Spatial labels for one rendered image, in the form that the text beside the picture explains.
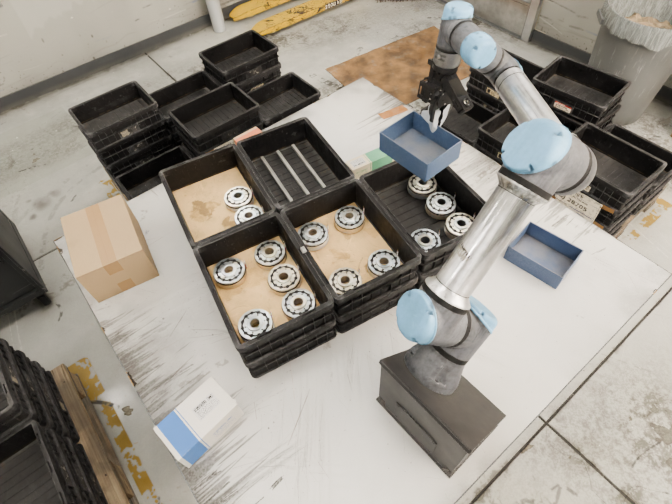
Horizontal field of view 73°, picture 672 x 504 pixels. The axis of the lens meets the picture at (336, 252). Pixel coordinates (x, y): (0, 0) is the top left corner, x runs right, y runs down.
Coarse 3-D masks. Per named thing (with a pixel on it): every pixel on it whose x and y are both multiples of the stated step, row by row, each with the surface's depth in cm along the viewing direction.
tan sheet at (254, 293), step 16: (240, 256) 151; (288, 256) 150; (256, 272) 147; (240, 288) 144; (256, 288) 143; (304, 288) 142; (224, 304) 140; (240, 304) 140; (256, 304) 140; (272, 304) 140; (288, 320) 136; (240, 336) 134
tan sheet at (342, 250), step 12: (324, 216) 160; (336, 228) 156; (372, 228) 155; (336, 240) 153; (348, 240) 153; (360, 240) 153; (372, 240) 152; (312, 252) 151; (324, 252) 150; (336, 252) 150; (348, 252) 150; (360, 252) 150; (372, 252) 149; (324, 264) 147; (336, 264) 147; (348, 264) 147; (360, 264) 147; (384, 264) 146
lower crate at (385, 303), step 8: (416, 280) 144; (400, 288) 142; (408, 288) 146; (384, 296) 140; (392, 296) 146; (400, 296) 149; (368, 304) 139; (376, 304) 144; (384, 304) 146; (392, 304) 150; (352, 312) 138; (360, 312) 140; (368, 312) 144; (376, 312) 149; (336, 320) 143; (344, 320) 139; (352, 320) 143; (360, 320) 147; (336, 328) 146; (344, 328) 145; (352, 328) 146
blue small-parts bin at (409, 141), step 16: (416, 112) 142; (400, 128) 144; (416, 128) 147; (384, 144) 140; (400, 144) 144; (416, 144) 143; (432, 144) 143; (448, 144) 139; (400, 160) 138; (416, 160) 131; (432, 160) 129; (448, 160) 135; (432, 176) 135
